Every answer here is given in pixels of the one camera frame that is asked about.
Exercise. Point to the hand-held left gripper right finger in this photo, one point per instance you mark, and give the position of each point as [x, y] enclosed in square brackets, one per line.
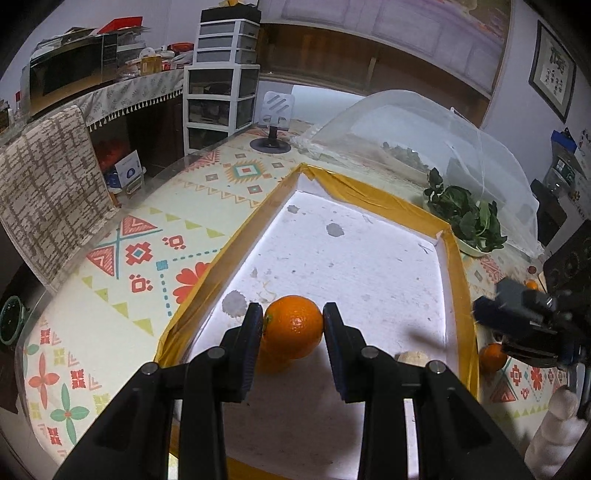
[333, 350]

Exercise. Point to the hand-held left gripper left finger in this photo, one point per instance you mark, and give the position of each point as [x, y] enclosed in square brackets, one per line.
[251, 350]

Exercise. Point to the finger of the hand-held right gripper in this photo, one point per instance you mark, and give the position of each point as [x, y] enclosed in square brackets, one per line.
[503, 316]
[512, 290]

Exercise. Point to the large orange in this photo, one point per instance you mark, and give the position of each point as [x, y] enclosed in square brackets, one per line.
[293, 325]

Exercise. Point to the white foam tray yellow tape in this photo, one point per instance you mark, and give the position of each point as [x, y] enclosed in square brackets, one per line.
[369, 277]

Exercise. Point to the person's right hand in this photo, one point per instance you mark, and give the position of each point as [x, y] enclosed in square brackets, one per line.
[556, 429]

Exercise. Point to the white plate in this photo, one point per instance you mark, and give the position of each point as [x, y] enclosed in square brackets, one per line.
[471, 249]

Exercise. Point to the black chair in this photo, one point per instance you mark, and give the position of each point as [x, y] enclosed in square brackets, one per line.
[549, 212]

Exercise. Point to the leafy greens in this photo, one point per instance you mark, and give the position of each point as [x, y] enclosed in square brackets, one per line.
[461, 217]

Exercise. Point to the blue object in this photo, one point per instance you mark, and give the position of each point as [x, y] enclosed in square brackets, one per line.
[563, 138]

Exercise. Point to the white mesh food cover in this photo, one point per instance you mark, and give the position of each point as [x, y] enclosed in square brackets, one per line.
[392, 129]

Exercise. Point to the blue and white box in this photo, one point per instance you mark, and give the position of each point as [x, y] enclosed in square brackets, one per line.
[124, 170]

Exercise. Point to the phone stand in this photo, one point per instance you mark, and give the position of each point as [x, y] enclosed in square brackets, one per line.
[276, 108]

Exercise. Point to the large white plastic drawer unit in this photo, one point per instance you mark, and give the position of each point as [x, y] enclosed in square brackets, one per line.
[221, 108]

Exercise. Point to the green round clock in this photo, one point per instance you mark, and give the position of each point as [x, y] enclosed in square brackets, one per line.
[9, 321]

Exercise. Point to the woven chair cushion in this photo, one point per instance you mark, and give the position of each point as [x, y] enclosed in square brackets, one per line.
[51, 194]

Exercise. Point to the tasselled sideboard cloth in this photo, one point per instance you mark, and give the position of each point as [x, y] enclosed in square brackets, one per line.
[134, 90]

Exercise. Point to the small white plastic drawer unit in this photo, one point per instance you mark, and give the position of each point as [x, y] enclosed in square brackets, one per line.
[226, 41]

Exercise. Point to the black appliance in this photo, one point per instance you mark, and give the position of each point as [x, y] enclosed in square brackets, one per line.
[64, 74]

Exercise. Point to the black bag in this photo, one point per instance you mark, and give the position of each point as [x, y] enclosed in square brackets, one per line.
[231, 14]

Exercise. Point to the red box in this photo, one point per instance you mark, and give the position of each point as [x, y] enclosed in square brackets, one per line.
[120, 24]

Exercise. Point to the framed wall picture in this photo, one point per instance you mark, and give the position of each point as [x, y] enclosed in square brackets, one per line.
[551, 69]

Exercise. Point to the wooden wall panel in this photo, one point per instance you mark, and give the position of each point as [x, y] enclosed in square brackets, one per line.
[323, 60]

